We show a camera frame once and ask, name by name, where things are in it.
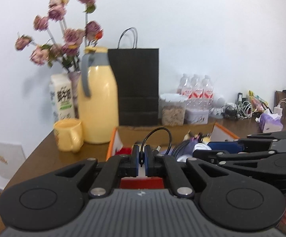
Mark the purple knitted cloth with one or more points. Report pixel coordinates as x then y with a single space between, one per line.
188 145

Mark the white yellow plush sheep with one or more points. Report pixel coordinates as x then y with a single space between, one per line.
201 147

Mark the clear seed food container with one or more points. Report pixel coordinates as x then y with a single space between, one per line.
172 114

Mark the clear water bottle red label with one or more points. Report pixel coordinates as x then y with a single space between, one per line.
184 86
196 91
207 91

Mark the white milk carton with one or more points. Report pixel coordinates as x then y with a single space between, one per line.
62 98

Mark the purple tissue pack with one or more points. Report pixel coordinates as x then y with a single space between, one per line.
269 123

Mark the dried pink roses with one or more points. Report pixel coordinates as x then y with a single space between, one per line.
71 35

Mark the white robot figure speaker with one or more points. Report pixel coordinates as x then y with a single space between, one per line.
219 102

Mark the yellow thermos jug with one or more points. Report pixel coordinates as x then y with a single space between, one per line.
98 103

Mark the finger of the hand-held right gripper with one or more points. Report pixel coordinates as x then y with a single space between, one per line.
207 153
222 146

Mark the orange cardboard box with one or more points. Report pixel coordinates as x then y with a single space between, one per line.
138 132

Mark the purple glass vase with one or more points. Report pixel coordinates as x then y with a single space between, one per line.
74 88

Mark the yellow snack packet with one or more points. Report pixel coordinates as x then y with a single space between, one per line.
256 101

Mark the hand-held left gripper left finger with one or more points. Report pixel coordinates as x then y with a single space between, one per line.
136 160

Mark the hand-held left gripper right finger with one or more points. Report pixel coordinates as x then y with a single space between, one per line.
148 160

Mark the white printed tin box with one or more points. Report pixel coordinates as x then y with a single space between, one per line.
197 116

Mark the yellow mug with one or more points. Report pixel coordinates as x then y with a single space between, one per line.
67 133

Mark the black paper bag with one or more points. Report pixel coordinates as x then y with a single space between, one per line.
135 84

